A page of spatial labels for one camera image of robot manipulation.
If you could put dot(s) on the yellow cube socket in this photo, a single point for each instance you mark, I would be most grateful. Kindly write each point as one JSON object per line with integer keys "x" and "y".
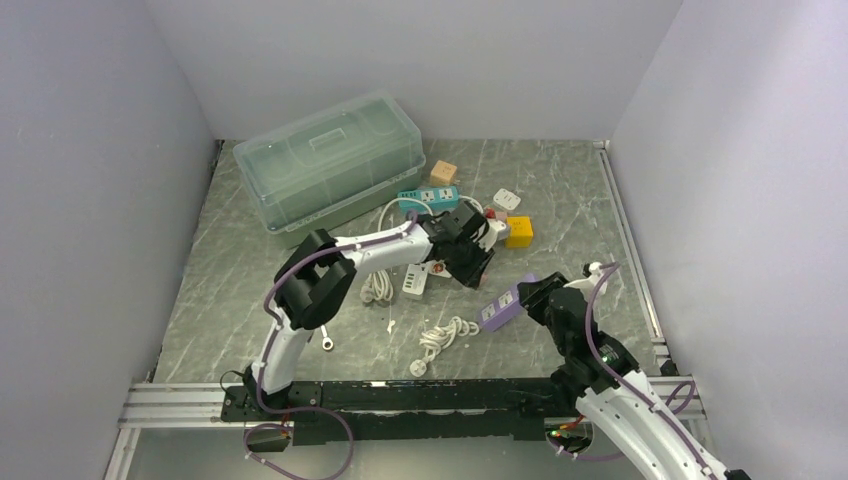
{"x": 521, "y": 233}

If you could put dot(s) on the teal power strip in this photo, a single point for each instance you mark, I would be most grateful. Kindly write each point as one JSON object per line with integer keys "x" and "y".
{"x": 429, "y": 199}

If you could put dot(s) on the clear plastic storage box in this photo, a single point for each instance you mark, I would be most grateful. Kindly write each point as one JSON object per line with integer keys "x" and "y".
{"x": 328, "y": 168}

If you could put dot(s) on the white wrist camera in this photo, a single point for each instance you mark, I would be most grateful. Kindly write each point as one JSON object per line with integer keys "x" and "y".
{"x": 592, "y": 275}
{"x": 497, "y": 225}

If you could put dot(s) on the white plug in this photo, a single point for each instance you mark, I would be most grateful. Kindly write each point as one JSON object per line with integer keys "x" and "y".
{"x": 506, "y": 200}

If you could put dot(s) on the silver combination wrench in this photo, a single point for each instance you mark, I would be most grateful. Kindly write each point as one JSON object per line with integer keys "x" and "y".
{"x": 327, "y": 342}

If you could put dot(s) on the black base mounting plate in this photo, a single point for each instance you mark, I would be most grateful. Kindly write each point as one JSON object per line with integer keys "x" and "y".
{"x": 523, "y": 409}

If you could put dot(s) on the aluminium frame rail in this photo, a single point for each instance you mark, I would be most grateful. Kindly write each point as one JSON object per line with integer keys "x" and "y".
{"x": 173, "y": 430}

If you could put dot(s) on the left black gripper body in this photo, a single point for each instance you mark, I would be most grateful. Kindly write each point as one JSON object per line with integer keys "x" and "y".
{"x": 470, "y": 258}

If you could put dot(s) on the white power strip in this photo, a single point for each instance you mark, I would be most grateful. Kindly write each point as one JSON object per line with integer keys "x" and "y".
{"x": 414, "y": 281}

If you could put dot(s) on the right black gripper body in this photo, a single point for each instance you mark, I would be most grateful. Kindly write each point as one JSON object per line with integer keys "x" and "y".
{"x": 536, "y": 299}

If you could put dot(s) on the beige cube plug adapter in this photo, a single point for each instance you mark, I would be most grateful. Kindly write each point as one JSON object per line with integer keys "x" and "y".
{"x": 443, "y": 174}

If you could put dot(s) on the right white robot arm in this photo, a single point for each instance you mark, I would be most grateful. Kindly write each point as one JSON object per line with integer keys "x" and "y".
{"x": 644, "y": 428}

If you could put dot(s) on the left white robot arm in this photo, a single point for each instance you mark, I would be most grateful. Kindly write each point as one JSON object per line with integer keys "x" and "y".
{"x": 309, "y": 289}

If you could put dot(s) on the white cube socket red print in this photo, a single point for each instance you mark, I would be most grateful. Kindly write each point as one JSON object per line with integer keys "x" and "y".
{"x": 438, "y": 268}

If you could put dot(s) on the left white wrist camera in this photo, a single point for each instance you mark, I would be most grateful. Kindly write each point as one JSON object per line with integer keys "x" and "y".
{"x": 497, "y": 225}

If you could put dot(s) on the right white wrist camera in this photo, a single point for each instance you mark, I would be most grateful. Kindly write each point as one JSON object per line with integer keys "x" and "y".
{"x": 592, "y": 275}

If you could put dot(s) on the purple power strip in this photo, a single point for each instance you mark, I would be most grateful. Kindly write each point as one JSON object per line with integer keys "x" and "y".
{"x": 503, "y": 308}

